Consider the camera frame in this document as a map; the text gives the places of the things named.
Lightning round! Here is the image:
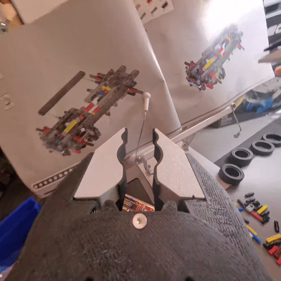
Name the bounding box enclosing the white book stand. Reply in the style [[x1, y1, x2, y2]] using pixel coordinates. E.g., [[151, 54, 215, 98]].
[[30, 78, 281, 205]]

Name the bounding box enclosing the black lego tyre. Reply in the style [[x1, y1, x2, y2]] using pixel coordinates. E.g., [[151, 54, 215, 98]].
[[262, 133, 281, 147], [220, 163, 245, 186], [229, 148, 253, 167], [250, 140, 275, 156]]

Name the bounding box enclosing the lego sticker sheet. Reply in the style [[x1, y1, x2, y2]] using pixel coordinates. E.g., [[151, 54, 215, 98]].
[[122, 194, 155, 212]]

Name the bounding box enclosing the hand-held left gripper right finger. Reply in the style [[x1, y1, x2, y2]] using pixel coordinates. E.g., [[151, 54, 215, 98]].
[[152, 128, 206, 208]]

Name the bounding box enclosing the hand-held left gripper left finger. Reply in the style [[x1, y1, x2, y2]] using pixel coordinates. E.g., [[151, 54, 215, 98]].
[[74, 127, 128, 205]]

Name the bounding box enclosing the pile of small lego pins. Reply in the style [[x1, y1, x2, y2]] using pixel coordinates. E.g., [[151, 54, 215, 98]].
[[236, 192, 281, 265]]

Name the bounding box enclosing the race car lego box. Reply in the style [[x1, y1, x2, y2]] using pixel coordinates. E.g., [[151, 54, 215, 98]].
[[209, 79, 281, 129]]

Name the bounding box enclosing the black rubber strip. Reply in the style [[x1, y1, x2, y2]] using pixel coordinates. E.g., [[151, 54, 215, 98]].
[[214, 130, 281, 174]]

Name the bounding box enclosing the blue storage bin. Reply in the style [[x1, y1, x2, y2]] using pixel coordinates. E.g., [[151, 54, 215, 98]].
[[0, 196, 43, 273]]

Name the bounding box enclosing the lego instruction booklet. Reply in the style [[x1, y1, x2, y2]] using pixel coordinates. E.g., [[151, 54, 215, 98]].
[[0, 0, 276, 199]]

